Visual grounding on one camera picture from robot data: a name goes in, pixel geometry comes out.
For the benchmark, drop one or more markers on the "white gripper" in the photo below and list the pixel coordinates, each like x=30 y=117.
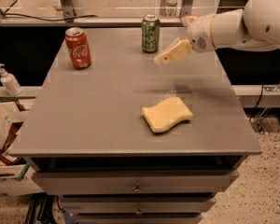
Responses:
x=200 y=35

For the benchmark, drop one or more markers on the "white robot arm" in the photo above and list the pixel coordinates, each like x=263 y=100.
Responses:
x=255 y=27

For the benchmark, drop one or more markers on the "green soda can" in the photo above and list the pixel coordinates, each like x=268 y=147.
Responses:
x=150 y=33

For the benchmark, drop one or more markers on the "red Coca-Cola can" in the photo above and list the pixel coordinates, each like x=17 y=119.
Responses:
x=78 y=47

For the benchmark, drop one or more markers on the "yellow sponge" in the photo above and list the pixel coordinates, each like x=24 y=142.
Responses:
x=166 y=114

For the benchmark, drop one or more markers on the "grey drawer cabinet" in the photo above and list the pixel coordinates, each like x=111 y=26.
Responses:
x=91 y=120

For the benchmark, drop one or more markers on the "top grey drawer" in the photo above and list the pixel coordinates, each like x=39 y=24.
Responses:
x=134 y=182

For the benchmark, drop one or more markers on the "grey drawer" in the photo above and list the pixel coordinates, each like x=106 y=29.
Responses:
x=134 y=182
x=138 y=204
x=142 y=219

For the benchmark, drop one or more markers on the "white pump bottle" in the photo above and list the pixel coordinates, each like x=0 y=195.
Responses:
x=9 y=82

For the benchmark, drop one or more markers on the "bottom grey drawer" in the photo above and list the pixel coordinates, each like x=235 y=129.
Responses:
x=142 y=219

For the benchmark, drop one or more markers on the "middle grey drawer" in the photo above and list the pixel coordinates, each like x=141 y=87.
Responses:
x=138 y=204

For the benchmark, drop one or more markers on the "white paper bag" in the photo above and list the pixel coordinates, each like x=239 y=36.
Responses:
x=12 y=116

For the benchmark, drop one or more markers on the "green marker pen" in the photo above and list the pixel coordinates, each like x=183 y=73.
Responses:
x=23 y=172

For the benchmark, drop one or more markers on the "white cardboard box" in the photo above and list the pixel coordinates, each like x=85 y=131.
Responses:
x=11 y=186

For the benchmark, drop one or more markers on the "right metal bracket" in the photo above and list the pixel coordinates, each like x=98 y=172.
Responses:
x=186 y=0

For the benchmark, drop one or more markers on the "metal bracket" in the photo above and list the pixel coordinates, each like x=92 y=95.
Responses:
x=69 y=12
x=186 y=0

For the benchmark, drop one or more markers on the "left metal bracket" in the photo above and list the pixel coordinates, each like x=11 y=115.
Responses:
x=69 y=12

